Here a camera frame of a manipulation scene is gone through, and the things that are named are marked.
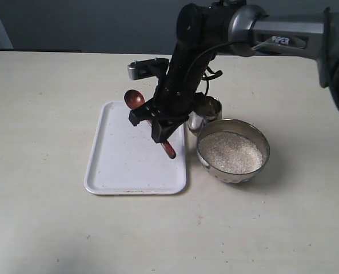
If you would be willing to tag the small steel cup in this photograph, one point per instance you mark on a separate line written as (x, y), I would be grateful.
(208, 110)

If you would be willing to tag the white rice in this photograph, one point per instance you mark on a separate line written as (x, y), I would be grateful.
(230, 153)

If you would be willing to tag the white rectangular plastic tray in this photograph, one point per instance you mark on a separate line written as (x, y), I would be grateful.
(125, 161)

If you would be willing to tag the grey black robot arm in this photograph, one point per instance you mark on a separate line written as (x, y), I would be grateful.
(237, 28)

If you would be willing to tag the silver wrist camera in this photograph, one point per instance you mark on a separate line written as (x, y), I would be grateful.
(156, 67)

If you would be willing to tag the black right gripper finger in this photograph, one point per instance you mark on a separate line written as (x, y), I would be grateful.
(162, 127)

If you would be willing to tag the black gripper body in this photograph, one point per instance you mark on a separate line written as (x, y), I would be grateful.
(175, 92)

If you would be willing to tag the brown wooden spoon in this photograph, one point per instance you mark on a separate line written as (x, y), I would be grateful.
(133, 98)

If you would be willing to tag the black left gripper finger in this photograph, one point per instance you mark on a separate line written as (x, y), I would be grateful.
(140, 111)

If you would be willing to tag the large steel bowl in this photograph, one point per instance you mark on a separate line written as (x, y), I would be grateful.
(238, 127)

